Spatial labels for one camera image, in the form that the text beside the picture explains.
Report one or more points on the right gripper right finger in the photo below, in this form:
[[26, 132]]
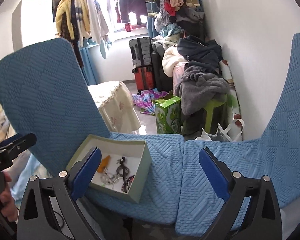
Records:
[[250, 210]]

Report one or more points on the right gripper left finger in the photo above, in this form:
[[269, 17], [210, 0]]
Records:
[[36, 216]]

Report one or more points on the orange wooden gourd pendant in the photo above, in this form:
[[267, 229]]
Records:
[[103, 164]]

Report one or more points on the pale green jewelry box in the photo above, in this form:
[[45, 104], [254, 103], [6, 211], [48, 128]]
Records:
[[138, 160]]

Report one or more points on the person's left hand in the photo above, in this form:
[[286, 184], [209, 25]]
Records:
[[9, 209]]

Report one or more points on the pink charm trinket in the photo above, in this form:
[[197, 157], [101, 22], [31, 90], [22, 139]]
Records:
[[130, 179]]

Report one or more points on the blue quilted chair back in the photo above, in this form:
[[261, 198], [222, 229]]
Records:
[[42, 91]]

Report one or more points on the blue quilted right seat cushion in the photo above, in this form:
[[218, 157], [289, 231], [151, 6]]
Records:
[[276, 154]]

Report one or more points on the white shopping bag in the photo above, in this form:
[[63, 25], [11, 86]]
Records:
[[223, 134]]

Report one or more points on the blue curtain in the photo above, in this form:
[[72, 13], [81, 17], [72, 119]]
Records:
[[89, 70]]

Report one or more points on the cream lace covered table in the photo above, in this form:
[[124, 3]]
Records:
[[115, 104]]

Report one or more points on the lime green plastic stool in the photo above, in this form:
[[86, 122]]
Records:
[[210, 107]]

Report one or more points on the green cardboard box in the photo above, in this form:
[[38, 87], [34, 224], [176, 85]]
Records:
[[168, 114]]

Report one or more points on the purple floral cloth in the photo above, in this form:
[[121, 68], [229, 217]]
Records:
[[145, 100]]

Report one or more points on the grey fleece blanket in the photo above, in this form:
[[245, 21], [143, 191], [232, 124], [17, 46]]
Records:
[[196, 88]]

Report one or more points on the yellow hanging jacket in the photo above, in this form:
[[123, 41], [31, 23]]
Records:
[[64, 7]]

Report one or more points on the red suitcase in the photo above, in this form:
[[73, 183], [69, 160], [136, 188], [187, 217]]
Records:
[[144, 78]]

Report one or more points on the grey suitcase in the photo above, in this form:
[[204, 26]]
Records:
[[141, 51]]

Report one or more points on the dark navy jacket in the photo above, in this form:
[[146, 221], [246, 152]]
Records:
[[203, 55]]

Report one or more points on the white hanging garment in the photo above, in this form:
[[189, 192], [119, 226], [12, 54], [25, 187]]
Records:
[[98, 25]]

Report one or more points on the cream white duvet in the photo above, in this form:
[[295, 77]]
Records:
[[170, 59]]

